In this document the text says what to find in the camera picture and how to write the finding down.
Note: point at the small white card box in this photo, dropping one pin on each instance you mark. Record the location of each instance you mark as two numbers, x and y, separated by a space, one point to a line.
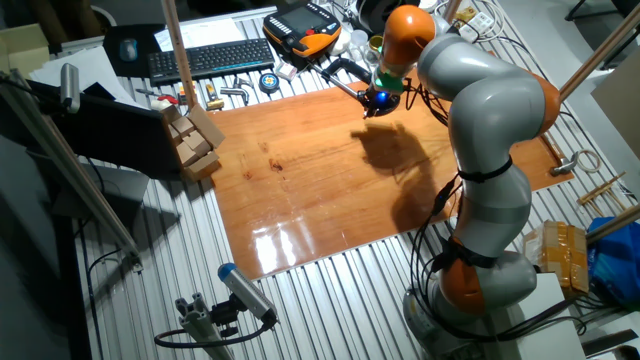
286 71

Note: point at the glass jar gold lid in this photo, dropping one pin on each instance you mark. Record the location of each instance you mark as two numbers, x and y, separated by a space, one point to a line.
375 45

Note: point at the glossy wooden board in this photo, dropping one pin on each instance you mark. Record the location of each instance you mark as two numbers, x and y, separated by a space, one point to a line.
310 175

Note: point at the bent metal pipe fitting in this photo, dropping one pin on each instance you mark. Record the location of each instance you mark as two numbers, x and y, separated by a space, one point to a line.
235 92

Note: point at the cardboard flap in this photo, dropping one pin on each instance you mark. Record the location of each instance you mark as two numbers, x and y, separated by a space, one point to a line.
207 125

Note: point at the silver metal clamp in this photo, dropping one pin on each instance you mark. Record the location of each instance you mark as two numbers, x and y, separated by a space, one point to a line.
564 167

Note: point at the silver metal clip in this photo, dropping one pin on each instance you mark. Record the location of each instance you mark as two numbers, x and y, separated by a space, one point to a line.
243 82

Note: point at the green wrist flange adapter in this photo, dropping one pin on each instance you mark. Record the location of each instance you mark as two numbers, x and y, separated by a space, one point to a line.
387 82

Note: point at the dark computer mouse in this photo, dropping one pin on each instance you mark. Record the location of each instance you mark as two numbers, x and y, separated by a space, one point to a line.
128 50

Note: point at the black orange teach pendant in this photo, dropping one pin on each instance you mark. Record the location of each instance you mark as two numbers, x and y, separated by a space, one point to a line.
300 22

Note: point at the black mouse pad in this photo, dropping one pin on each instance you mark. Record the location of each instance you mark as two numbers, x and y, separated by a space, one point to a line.
112 62

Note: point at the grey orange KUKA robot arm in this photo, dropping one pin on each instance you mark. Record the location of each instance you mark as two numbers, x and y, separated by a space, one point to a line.
495 115

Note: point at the black computer keyboard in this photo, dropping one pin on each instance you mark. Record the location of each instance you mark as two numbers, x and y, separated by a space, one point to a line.
210 59

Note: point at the black camera bracket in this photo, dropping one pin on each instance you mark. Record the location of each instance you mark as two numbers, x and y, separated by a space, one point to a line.
222 315

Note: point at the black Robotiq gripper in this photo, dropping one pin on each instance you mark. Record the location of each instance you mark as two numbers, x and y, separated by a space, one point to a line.
384 96

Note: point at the black flat panel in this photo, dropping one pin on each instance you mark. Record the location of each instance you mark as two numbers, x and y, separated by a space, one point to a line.
110 135

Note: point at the aluminium frame bar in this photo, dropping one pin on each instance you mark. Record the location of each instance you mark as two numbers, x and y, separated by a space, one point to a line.
75 175

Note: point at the black round spool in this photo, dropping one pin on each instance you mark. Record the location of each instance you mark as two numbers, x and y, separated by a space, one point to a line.
372 12

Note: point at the black C-clamp steel screw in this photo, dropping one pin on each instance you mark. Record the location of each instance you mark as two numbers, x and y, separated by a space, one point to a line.
340 67

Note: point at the wooden edge batten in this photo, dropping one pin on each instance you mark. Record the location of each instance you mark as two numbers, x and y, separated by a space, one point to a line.
552 147

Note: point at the silver camera blue end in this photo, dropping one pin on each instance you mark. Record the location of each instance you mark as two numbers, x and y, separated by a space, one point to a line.
245 290

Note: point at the grey cardboard sheet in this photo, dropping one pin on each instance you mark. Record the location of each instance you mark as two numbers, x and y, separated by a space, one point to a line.
620 105

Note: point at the brass fitting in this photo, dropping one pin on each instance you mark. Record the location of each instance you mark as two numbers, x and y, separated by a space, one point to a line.
215 103

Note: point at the taped cardboard parcel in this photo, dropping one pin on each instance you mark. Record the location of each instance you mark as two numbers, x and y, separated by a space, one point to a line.
565 255

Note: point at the wooden sticks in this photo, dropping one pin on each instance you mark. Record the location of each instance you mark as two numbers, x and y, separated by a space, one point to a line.
600 190

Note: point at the beige cardboard box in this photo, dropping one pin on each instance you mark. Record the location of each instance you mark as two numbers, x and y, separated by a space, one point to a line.
25 50

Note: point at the beige tape roll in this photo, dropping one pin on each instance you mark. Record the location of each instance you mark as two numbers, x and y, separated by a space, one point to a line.
595 156

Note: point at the wooden post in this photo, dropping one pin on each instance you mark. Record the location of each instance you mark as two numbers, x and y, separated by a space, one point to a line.
600 50
177 50
451 9
615 223

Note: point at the blue plastic bag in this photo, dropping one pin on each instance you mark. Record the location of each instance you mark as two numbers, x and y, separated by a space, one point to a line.
617 265

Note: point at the white paper stack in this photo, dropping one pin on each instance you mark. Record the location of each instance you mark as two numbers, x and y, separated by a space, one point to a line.
95 70

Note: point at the aluminium profile piece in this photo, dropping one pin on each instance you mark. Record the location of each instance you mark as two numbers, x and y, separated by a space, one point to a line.
197 322

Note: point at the white paper sheets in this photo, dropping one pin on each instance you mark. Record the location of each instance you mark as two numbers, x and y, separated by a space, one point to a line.
210 32

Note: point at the blue round tape measure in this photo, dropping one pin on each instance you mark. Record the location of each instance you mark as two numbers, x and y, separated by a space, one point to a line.
269 82

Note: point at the small cardboard box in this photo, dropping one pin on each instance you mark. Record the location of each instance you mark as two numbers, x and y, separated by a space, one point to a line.
196 143
183 126
202 167

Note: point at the white power strip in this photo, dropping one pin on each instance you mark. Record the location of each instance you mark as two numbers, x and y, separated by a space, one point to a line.
477 25

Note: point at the clear jar white lid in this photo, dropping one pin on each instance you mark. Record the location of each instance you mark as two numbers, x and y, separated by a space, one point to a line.
359 40

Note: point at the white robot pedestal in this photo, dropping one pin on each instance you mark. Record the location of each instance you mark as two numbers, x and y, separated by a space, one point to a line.
545 320

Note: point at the white rounded plastic object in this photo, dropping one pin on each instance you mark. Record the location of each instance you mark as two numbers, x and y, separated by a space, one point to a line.
341 44

